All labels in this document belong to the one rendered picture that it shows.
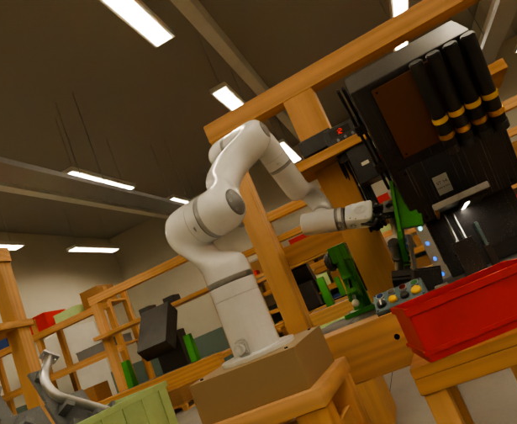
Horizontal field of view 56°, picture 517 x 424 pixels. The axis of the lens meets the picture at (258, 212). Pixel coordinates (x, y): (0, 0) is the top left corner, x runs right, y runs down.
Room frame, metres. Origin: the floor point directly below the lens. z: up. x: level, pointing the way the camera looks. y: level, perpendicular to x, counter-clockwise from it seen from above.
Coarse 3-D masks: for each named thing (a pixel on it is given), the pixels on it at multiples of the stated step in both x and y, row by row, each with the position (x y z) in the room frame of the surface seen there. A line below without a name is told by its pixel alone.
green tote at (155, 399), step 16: (160, 384) 1.58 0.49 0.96; (128, 400) 1.43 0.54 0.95; (144, 400) 1.49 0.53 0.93; (160, 400) 1.56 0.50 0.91; (96, 416) 1.31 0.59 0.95; (112, 416) 1.36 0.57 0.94; (128, 416) 1.42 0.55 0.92; (144, 416) 1.47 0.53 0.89; (160, 416) 1.54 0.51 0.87; (176, 416) 1.60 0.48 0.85
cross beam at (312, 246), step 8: (512, 144) 1.91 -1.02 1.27; (328, 232) 2.15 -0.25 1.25; (336, 232) 2.14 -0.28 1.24; (304, 240) 2.18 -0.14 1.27; (312, 240) 2.17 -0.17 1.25; (320, 240) 2.16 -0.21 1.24; (328, 240) 2.15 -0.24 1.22; (336, 240) 2.14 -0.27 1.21; (344, 240) 2.13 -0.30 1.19; (288, 248) 2.21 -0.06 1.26; (296, 248) 2.20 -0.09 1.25; (304, 248) 2.18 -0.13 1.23; (312, 248) 2.18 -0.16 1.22; (320, 248) 2.16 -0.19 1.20; (328, 248) 2.16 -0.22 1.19; (288, 256) 2.21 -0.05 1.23; (296, 256) 2.20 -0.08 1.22; (304, 256) 2.19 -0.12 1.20; (312, 256) 2.18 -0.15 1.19; (296, 264) 2.23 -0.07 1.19
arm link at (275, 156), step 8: (272, 136) 1.61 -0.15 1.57; (216, 144) 1.49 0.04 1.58; (272, 144) 1.60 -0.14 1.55; (208, 152) 1.52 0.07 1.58; (216, 152) 1.49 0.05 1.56; (264, 152) 1.60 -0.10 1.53; (272, 152) 1.61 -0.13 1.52; (280, 152) 1.63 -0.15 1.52; (264, 160) 1.63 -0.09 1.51; (272, 160) 1.63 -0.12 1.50; (280, 160) 1.63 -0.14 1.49; (288, 160) 1.65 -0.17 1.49; (272, 168) 1.65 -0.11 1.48
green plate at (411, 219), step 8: (392, 184) 1.60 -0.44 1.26; (392, 192) 1.60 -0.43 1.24; (400, 200) 1.61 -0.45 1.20; (400, 208) 1.61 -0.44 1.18; (400, 216) 1.62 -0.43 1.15; (408, 216) 1.61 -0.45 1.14; (416, 216) 1.60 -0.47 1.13; (400, 224) 1.62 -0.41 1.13; (408, 224) 1.61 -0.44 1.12; (416, 224) 1.61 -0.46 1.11; (424, 224) 1.67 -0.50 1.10
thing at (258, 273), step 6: (258, 264) 11.51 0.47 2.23; (324, 264) 11.16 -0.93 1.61; (258, 270) 11.75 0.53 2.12; (318, 270) 11.09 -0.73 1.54; (324, 270) 11.06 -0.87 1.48; (258, 276) 11.40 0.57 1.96; (264, 294) 11.40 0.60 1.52; (336, 294) 11.15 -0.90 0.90; (270, 312) 11.41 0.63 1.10; (276, 312) 11.38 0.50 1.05; (276, 324) 11.49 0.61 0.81
